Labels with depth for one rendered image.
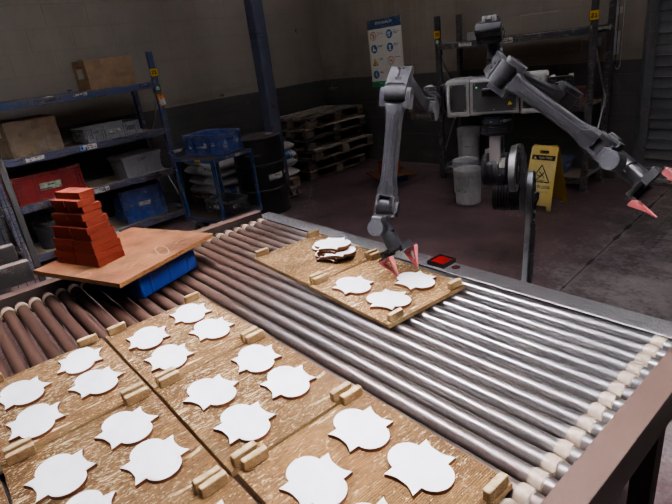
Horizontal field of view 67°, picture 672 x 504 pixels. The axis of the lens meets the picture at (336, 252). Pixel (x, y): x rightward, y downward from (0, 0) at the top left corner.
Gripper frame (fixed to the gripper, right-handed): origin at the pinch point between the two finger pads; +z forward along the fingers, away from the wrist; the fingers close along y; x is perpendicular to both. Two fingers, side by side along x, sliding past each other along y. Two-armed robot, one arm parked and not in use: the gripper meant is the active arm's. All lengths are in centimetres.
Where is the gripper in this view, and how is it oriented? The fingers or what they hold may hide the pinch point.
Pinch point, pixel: (406, 269)
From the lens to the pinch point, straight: 180.0
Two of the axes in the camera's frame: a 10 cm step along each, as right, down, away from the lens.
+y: 7.9, -3.4, 5.2
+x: -4.3, 3.1, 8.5
